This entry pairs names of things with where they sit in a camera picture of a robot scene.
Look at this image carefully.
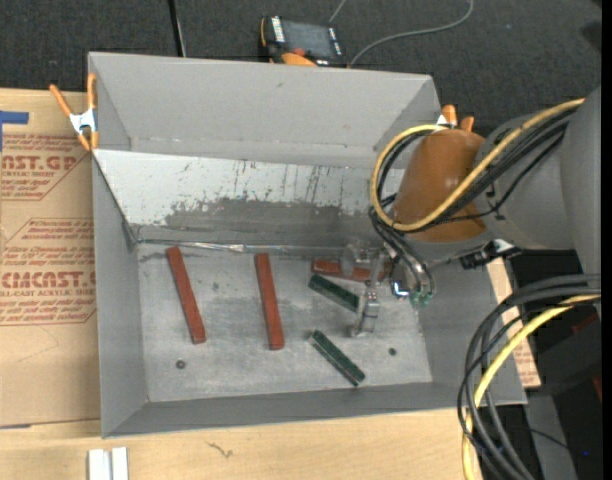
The black cylinder on white bracket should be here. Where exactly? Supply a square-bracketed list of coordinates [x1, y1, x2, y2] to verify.
[429, 239, 521, 271]

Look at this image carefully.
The brown cardboard board red print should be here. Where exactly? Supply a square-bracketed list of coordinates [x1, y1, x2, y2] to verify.
[0, 86, 543, 428]

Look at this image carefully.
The grey metal bin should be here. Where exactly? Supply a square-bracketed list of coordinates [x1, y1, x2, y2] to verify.
[87, 51, 529, 440]

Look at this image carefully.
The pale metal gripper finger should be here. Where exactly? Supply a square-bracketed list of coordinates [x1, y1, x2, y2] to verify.
[348, 290, 383, 339]
[341, 244, 388, 285]

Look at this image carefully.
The dark green flat block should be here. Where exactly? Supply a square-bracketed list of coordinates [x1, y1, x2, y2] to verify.
[307, 273, 362, 314]
[309, 329, 367, 388]

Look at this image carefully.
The red-brown flat block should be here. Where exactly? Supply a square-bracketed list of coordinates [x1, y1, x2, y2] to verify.
[165, 245, 208, 346]
[253, 252, 287, 352]
[310, 259, 393, 284]

